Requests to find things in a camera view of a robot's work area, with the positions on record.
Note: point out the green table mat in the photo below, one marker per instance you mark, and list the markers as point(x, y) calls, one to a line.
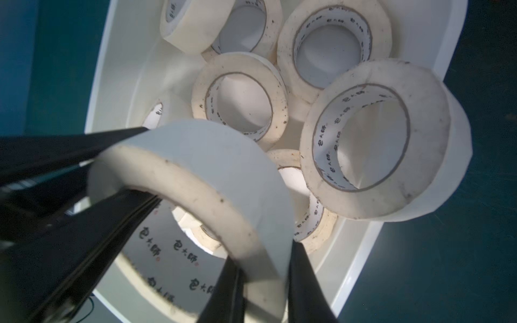
point(456, 265)

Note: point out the white plastic storage box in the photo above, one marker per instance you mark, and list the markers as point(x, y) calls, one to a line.
point(135, 65)

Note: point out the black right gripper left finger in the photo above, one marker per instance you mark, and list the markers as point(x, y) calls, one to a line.
point(48, 278)

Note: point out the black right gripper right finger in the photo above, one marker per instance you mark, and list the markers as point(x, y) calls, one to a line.
point(306, 302)

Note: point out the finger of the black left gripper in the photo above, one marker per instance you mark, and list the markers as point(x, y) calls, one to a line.
point(227, 302)
point(27, 157)

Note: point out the cream masking tape roll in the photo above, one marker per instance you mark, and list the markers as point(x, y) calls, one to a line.
point(245, 92)
point(192, 26)
point(323, 39)
point(223, 179)
point(385, 142)
point(313, 224)
point(252, 26)

